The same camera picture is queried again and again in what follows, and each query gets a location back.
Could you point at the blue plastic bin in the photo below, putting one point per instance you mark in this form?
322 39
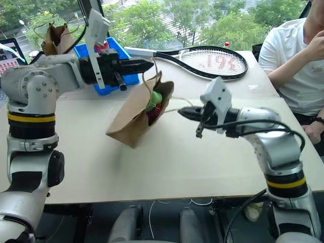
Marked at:
131 79

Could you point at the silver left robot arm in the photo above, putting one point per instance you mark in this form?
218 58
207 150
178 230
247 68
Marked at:
33 86

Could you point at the laptop screen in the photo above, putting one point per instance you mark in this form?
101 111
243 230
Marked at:
10 59

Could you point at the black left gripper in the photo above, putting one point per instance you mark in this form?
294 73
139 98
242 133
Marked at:
110 67

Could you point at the brown paper bag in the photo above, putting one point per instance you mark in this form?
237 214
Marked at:
54 40
131 119

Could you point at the person's hand wearing bracelet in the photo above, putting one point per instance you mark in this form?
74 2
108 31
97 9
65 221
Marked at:
314 132

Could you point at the black window frame post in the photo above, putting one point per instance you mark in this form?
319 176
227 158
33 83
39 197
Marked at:
95 6

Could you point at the crumpled brown paper bag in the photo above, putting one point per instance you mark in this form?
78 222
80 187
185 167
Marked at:
54 40

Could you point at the small red object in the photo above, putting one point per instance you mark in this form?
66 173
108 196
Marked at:
104 46

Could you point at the black tennis racket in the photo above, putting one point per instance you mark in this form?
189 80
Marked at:
141 52

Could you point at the pale crumpled object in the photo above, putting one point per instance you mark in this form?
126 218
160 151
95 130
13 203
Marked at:
252 212

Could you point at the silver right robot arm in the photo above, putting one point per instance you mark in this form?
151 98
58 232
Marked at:
276 149

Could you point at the person in white t-shirt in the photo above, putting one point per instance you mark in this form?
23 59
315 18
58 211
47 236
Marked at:
288 50

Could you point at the black chair back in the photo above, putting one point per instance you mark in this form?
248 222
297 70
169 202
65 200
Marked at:
257 51

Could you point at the gray rounded shape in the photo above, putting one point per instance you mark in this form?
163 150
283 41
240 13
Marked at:
191 226
125 225

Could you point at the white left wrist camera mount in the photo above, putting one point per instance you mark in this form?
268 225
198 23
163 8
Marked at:
96 27

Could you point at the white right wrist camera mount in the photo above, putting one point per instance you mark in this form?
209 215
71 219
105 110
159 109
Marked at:
219 97

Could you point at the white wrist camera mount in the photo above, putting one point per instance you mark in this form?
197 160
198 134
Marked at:
96 27
219 97

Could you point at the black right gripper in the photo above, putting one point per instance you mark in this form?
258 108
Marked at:
208 112

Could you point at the person's bare forearm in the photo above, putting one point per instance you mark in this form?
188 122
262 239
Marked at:
275 79

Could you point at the person's bare hand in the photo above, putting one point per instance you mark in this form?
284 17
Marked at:
316 46

